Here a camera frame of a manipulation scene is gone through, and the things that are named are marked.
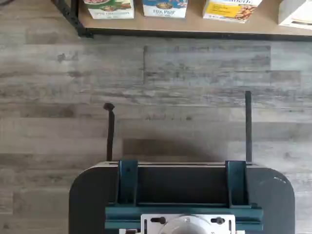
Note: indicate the blue white cereal box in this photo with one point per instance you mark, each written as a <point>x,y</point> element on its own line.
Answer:
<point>164,8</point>

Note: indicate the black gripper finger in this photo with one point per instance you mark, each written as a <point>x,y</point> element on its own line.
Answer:
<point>248,126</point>
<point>111,136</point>

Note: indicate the black metal rack frame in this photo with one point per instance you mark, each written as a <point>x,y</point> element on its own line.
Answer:
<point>195,33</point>

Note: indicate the yellow white granola box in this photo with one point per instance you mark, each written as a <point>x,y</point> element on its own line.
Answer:
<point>229,12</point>

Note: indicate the white organic pantry box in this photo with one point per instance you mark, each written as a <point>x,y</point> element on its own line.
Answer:
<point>296,13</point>

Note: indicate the green white cereal box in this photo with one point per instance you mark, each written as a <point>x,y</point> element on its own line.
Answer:
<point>109,9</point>

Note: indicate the wooden shelf board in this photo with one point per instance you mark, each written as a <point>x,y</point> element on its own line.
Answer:
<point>170,23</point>

